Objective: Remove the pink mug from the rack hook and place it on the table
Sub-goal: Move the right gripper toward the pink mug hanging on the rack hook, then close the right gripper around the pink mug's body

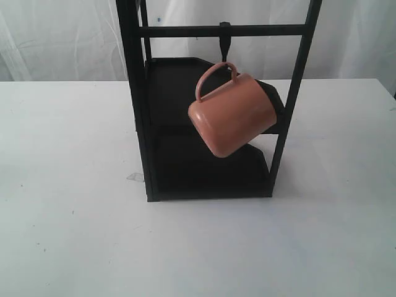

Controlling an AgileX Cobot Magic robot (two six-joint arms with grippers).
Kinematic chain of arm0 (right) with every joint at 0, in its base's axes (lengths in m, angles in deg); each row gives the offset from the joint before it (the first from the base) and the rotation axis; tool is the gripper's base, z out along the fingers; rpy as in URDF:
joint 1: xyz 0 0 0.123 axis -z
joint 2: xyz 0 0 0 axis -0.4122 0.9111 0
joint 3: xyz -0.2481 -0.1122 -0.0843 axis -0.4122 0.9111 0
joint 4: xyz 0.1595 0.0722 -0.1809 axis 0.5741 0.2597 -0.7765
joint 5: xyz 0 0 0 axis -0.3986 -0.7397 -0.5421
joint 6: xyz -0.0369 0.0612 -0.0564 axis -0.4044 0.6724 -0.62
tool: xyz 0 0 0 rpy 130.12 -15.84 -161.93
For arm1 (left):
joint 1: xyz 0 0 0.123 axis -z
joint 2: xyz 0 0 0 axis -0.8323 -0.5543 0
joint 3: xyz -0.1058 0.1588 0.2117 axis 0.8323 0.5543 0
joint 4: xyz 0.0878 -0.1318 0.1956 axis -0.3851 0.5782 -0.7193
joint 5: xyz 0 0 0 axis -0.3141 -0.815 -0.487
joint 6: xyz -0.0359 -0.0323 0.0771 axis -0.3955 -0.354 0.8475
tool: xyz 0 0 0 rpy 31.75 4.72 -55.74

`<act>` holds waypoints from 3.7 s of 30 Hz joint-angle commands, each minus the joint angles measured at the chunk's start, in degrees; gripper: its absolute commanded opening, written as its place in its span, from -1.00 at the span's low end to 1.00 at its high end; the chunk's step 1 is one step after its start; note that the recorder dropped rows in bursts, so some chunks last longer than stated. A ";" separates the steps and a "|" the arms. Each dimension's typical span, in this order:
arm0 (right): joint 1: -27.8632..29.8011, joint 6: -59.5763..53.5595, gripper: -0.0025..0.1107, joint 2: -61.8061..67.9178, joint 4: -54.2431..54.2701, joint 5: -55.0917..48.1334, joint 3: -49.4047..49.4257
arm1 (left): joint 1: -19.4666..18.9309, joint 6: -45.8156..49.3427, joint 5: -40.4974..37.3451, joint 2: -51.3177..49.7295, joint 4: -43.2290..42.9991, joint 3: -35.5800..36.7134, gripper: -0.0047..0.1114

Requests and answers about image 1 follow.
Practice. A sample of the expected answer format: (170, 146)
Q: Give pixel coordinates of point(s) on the clear tape piece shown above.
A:
(138, 177)

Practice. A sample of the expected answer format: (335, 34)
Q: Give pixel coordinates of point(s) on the white backdrop curtain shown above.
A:
(80, 40)

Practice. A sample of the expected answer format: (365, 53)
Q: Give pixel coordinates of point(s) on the black two-tier shelf rack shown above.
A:
(176, 162)

